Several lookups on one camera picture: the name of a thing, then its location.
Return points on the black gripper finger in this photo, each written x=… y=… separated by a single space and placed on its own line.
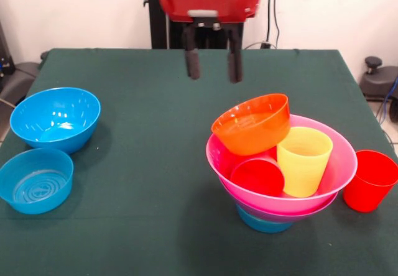
x=191 y=55
x=235 y=58

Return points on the orange bowl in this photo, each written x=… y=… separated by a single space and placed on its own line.
x=252 y=133

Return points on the large pink bowl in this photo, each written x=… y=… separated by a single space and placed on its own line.
x=339 y=164

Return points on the red cup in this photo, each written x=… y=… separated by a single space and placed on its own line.
x=370 y=192

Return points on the dark grey stand base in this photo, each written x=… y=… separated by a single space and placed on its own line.
x=382 y=80
x=18 y=80

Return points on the small blue bowl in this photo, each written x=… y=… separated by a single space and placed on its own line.
x=35 y=182
x=267 y=227

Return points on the crimson cup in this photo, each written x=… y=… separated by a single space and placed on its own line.
x=258 y=178

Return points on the yellow cup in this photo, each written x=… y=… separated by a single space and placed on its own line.
x=303 y=170

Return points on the large blue bowl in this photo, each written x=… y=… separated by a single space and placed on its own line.
x=56 y=120

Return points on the dark green tablecloth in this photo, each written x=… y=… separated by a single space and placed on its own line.
x=140 y=226

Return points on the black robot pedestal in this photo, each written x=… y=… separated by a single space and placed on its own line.
x=211 y=36

